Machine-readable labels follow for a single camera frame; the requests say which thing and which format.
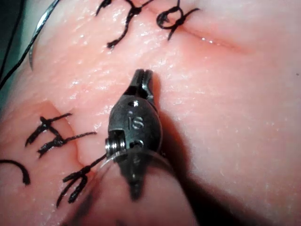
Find blue-green cloth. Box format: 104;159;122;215
0;0;56;111

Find black stitching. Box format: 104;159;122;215
0;112;108;208
95;0;200;49

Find black thread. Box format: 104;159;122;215
0;0;59;89

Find tissue pad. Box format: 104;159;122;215
0;0;301;226

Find right arm needle driver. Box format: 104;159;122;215
104;92;163;158

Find right arm needle driver jaw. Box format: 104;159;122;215
139;70;155;100
125;69;144;96

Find curved steel needle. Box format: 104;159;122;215
28;0;60;71

